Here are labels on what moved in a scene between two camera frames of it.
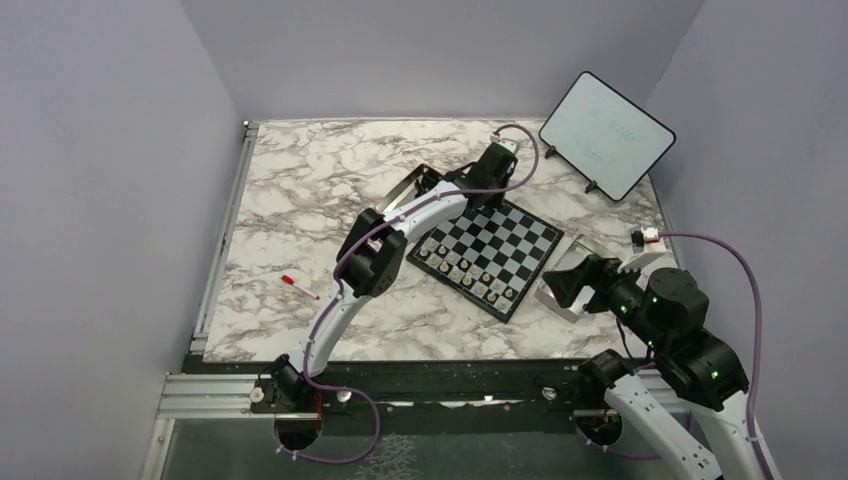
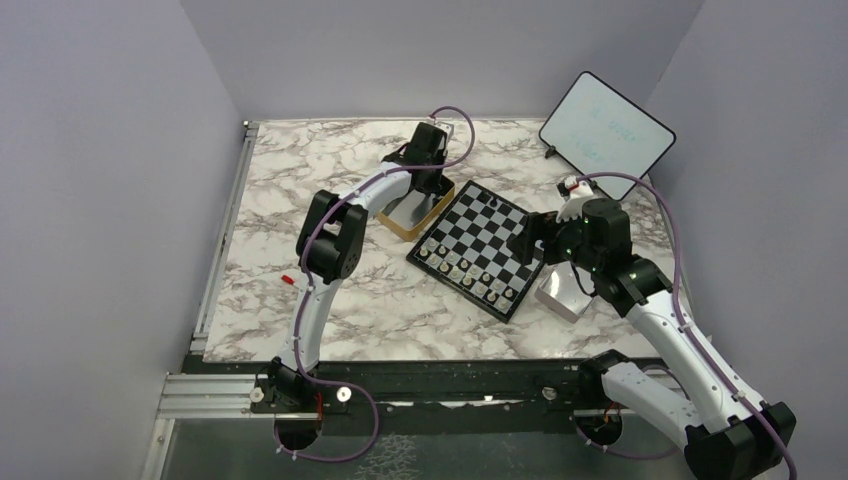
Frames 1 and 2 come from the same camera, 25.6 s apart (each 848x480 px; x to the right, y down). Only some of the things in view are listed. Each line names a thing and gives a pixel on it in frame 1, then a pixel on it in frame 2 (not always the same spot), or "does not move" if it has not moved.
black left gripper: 494,201 to 432,183
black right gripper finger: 566,284 to 523,245
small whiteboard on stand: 605,136 does not move
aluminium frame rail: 223,237 does not move
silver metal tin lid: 576,253 does not move
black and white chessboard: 490,258 does not move
